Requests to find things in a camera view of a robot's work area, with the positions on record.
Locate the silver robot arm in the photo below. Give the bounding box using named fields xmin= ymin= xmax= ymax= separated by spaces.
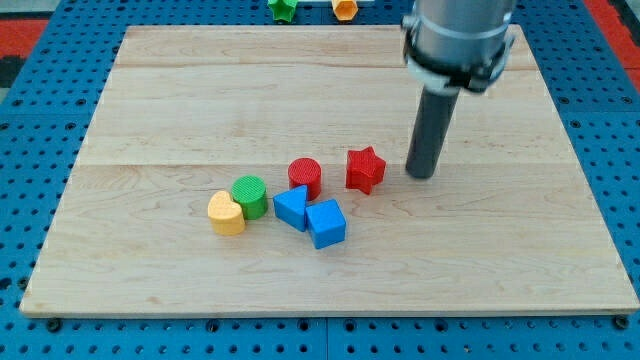
xmin=401 ymin=0 xmax=516 ymax=96

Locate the blue cube block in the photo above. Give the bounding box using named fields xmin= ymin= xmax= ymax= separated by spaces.
xmin=305 ymin=199 xmax=347 ymax=249

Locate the red cylinder block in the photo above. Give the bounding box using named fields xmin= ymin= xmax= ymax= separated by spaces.
xmin=287 ymin=157 xmax=322 ymax=201

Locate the blue triangle block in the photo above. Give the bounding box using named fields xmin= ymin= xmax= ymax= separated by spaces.
xmin=273 ymin=185 xmax=308 ymax=232

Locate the red star block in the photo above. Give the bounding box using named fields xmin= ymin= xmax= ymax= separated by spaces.
xmin=345 ymin=146 xmax=386 ymax=195

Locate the green cylinder block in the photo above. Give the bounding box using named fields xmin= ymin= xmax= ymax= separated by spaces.
xmin=231 ymin=175 xmax=268 ymax=220

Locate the wooden board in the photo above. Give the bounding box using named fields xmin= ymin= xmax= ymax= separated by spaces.
xmin=20 ymin=26 xmax=639 ymax=319

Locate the yellow heart block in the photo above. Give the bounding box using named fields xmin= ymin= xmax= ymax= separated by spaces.
xmin=207 ymin=190 xmax=246 ymax=236

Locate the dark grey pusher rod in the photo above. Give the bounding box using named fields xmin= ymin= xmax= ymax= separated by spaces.
xmin=405 ymin=88 xmax=459 ymax=179

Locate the orange hexagon block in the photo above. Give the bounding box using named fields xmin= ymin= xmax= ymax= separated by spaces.
xmin=331 ymin=0 xmax=359 ymax=21

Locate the green star block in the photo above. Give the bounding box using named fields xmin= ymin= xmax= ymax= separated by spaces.
xmin=267 ymin=0 xmax=298 ymax=23

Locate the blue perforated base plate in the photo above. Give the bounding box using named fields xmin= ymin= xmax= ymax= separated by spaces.
xmin=1 ymin=0 xmax=639 ymax=359

